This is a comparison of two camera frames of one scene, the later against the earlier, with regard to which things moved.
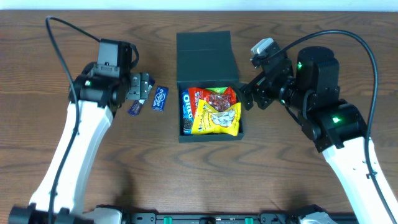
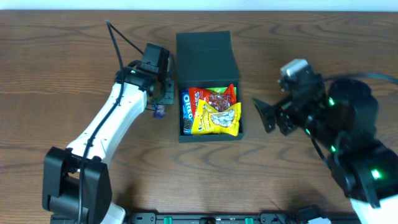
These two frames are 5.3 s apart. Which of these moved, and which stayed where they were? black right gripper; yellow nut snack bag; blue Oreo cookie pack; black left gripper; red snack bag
Moved: black right gripper; black left gripper
Stayed: blue Oreo cookie pack; red snack bag; yellow nut snack bag
